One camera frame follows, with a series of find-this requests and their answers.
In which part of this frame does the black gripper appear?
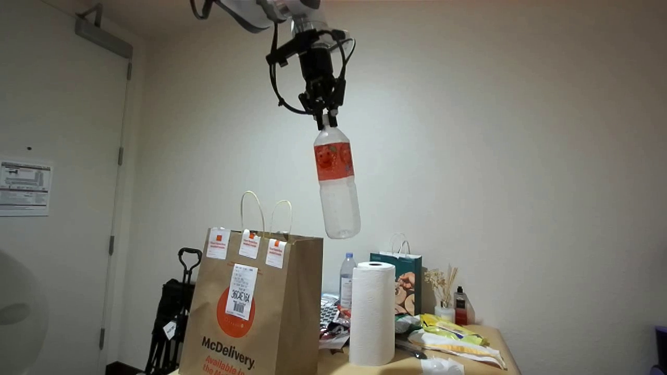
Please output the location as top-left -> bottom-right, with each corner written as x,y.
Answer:
298,43 -> 348,134

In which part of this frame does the clear bottle with red label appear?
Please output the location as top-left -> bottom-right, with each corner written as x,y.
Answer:
311,125 -> 364,242

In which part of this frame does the clear water bottle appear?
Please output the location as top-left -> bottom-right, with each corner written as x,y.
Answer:
338,250 -> 359,312

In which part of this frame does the green gift bag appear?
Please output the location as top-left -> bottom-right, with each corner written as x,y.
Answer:
370,238 -> 425,318

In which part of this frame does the brown McDelivery paper bag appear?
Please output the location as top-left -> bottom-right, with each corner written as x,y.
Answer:
177,189 -> 328,375

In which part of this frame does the small red bottle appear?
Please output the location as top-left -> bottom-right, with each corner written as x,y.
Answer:
452,286 -> 469,327

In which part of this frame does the yellow snack bag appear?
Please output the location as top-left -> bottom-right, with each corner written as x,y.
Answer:
415,312 -> 489,350

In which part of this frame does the white snack bag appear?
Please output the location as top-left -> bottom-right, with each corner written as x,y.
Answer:
415,331 -> 506,372

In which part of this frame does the white paper towel roll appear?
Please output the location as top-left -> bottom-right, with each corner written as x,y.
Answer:
347,258 -> 399,369

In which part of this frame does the grey keyboard clutter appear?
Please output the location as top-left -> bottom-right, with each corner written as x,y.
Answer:
316,291 -> 355,352

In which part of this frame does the grey door closer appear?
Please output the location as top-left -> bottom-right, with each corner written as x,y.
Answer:
72,7 -> 136,63

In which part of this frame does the black folding cart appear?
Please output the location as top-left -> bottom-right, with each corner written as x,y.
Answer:
141,246 -> 204,375

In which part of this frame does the white door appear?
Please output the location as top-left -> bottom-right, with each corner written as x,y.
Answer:
0,8 -> 136,375

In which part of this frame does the clear crumpled plastic wrap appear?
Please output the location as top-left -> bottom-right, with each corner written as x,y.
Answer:
420,356 -> 467,375

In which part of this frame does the white paper door sign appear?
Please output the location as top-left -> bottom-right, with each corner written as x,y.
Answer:
0,158 -> 54,219

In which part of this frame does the dark blue box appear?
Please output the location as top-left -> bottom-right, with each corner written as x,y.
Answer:
653,324 -> 667,372

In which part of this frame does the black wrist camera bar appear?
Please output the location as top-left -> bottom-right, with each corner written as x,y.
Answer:
264,27 -> 351,69

